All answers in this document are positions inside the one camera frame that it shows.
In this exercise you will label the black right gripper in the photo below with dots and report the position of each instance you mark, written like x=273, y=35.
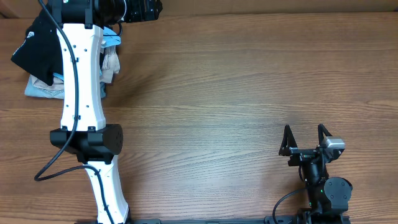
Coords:
x=306, y=153

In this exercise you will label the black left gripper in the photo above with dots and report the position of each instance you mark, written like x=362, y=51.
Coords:
x=144, y=10

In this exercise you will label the light blue printed t-shirt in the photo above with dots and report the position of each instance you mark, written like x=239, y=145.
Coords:
x=110, y=38

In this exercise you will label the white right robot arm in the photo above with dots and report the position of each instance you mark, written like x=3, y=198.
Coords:
x=328, y=197

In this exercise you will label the black t-shirt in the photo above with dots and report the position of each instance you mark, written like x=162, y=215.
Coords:
x=40, y=54

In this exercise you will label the grey-blue folded garment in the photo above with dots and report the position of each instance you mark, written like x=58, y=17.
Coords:
x=37, y=88

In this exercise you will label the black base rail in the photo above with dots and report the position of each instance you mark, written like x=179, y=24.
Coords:
x=214, y=221

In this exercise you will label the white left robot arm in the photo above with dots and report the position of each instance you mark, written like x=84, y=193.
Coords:
x=83, y=130

